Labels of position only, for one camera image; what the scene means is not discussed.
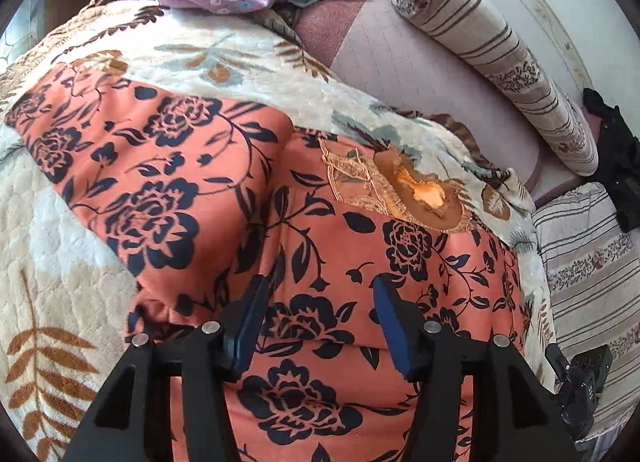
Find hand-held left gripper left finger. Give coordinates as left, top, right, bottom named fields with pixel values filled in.
left=62, top=274, right=273, bottom=462

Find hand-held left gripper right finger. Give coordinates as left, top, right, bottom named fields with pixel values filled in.
left=372, top=274, right=583, bottom=462

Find orange floral garment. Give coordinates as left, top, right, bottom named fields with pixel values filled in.
left=4, top=62, right=538, bottom=462

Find striped floral pillow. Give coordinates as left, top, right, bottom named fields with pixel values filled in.
left=532, top=182, right=640, bottom=462

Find black device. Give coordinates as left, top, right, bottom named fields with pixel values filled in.
left=582, top=88, right=640, bottom=233

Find cream leaf-print blanket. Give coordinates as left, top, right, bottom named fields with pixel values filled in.
left=0, top=0, right=556, bottom=462

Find pink mattress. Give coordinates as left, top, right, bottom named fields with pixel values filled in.
left=292, top=0, right=591, bottom=203

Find striped bolster pillow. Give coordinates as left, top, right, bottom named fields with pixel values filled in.
left=390, top=0, right=600, bottom=177

